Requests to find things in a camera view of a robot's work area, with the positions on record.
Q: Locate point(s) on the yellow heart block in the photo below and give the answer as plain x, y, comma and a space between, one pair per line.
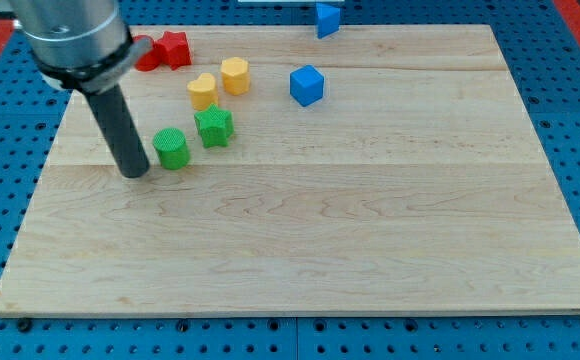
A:
203, 91

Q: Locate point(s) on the green star block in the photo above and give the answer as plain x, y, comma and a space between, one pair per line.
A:
214, 126

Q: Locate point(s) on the green cylinder block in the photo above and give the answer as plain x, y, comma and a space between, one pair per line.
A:
171, 147

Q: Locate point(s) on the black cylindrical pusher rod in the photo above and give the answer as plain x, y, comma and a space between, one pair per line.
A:
115, 122

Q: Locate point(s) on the red cylinder block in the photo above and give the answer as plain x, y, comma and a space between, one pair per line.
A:
150, 60

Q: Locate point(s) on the red star block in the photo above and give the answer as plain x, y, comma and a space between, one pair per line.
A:
173, 49

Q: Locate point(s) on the blue cube block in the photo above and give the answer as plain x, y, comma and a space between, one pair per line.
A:
306, 85

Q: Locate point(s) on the wooden board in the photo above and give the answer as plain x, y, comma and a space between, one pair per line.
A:
417, 186

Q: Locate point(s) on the blue triangle block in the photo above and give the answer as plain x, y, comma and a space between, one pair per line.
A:
327, 19

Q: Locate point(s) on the yellow hexagon block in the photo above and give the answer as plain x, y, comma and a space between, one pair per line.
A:
235, 75

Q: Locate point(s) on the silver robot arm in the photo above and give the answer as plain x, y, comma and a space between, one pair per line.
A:
86, 46

